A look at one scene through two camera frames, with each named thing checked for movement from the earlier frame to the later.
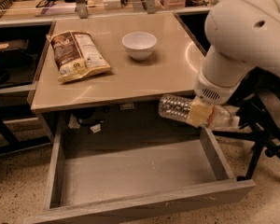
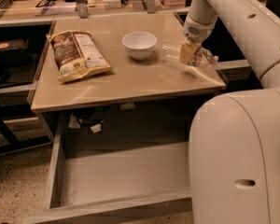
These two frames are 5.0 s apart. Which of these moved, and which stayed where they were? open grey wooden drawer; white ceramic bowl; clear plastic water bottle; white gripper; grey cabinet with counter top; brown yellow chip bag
Moved: clear plastic water bottle; white gripper
Stayed: grey cabinet with counter top; white ceramic bowl; brown yellow chip bag; open grey wooden drawer
